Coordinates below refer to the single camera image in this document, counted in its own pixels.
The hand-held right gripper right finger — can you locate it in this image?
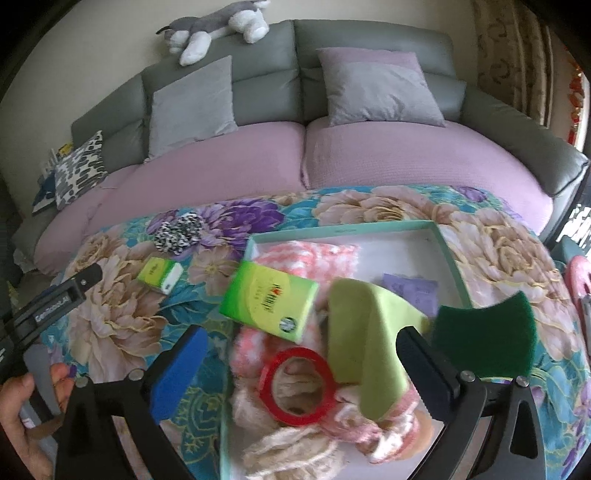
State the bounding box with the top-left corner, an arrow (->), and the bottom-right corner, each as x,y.
396,325 -> 555,480

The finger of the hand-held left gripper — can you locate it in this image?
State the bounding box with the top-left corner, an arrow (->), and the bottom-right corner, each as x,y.
9,263 -> 103,344

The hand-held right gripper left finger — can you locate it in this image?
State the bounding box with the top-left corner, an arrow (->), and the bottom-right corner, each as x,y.
55,325 -> 211,480

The light green cloth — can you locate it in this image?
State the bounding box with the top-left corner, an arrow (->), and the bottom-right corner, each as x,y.
327,277 -> 430,422

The yellow and green sponge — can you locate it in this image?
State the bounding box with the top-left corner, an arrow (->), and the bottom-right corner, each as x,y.
430,291 -> 539,378

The green tissue pack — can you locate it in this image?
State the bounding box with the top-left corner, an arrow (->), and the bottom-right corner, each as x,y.
218,260 -> 320,343
137,257 -> 184,295

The red tape roll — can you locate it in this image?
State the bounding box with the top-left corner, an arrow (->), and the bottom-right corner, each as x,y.
259,347 -> 339,425

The teal rimmed white box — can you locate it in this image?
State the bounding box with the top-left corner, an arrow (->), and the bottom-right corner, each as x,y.
221,220 -> 474,480

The pink lace garment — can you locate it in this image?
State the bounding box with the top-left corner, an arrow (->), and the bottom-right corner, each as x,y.
230,318 -> 435,480

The pink white chevron cloth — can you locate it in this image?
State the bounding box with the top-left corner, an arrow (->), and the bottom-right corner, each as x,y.
256,241 -> 361,305

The person's left hand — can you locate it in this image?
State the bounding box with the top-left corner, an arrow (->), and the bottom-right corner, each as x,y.
0,362 -> 75,480

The dark grey cabinet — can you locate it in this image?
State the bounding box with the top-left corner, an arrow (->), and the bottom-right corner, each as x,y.
0,185 -> 24,287

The purple packet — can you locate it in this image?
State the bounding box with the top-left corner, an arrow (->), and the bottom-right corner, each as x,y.
382,273 -> 439,319

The dark blue cloth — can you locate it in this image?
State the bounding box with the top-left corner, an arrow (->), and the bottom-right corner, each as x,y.
32,175 -> 58,215

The blue spotted white cushion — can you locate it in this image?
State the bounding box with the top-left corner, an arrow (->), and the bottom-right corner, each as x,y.
54,130 -> 108,210

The stack of books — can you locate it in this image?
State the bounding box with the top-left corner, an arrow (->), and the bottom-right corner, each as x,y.
44,143 -> 75,176

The pink plastic object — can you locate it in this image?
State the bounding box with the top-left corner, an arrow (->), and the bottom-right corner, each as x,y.
566,256 -> 591,319

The pink sofa seat cover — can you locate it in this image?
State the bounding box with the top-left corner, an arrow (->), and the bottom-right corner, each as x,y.
34,122 -> 308,273
302,121 -> 553,232

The plain grey cushion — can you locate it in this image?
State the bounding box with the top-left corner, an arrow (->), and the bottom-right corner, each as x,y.
144,55 -> 239,162

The purple and grey cushion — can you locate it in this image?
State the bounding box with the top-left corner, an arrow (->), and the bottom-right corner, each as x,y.
316,47 -> 446,127

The beige patterned curtain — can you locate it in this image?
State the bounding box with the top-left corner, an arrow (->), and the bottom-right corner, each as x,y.
471,0 -> 555,127

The grey white plush dog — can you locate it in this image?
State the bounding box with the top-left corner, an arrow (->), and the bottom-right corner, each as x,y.
156,0 -> 271,66

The grey sofa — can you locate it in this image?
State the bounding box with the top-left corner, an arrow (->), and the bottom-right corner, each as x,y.
11,19 -> 591,273

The red wall decoration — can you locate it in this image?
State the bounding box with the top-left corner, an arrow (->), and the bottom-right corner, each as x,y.
566,65 -> 591,153

